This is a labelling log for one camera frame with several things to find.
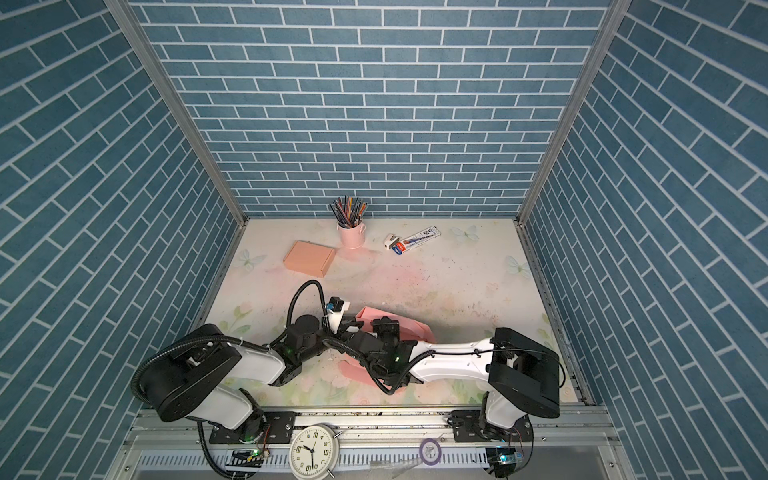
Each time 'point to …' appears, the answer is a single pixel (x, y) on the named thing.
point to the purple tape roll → (430, 451)
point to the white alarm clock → (314, 451)
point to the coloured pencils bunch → (348, 211)
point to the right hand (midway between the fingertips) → (383, 315)
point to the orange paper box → (309, 258)
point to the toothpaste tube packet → (419, 237)
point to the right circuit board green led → (503, 460)
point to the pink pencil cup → (353, 237)
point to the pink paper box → (356, 368)
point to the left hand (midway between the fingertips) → (361, 323)
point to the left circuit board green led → (244, 458)
